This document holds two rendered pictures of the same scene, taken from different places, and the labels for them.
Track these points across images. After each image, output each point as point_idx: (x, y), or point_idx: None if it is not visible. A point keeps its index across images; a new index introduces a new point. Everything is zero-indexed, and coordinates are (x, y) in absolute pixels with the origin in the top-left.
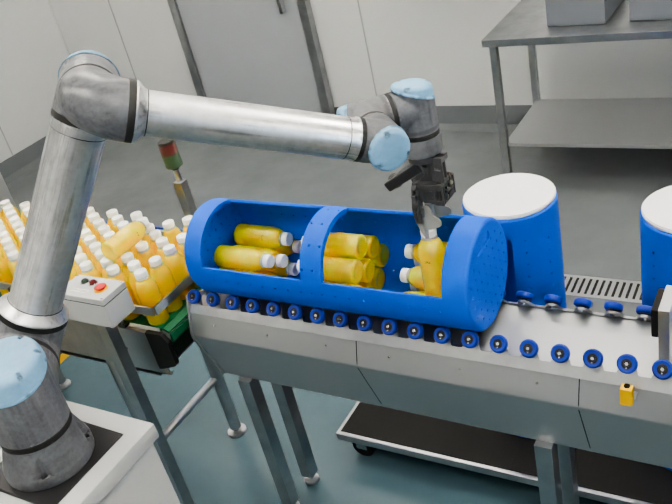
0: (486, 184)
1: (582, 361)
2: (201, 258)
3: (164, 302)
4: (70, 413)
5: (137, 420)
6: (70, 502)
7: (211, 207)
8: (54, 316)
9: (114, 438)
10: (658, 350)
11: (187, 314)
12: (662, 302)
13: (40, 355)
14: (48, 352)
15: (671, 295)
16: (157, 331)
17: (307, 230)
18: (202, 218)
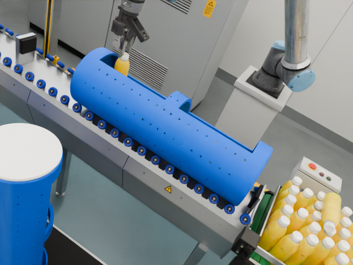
0: (27, 170)
1: (61, 74)
2: (255, 146)
3: (276, 191)
4: (263, 69)
5: (242, 83)
6: (250, 70)
7: (261, 145)
8: (284, 56)
9: (247, 80)
10: (34, 53)
11: (261, 205)
12: (30, 35)
13: (275, 43)
14: (279, 57)
15: (23, 35)
16: (273, 194)
17: (189, 98)
18: (263, 143)
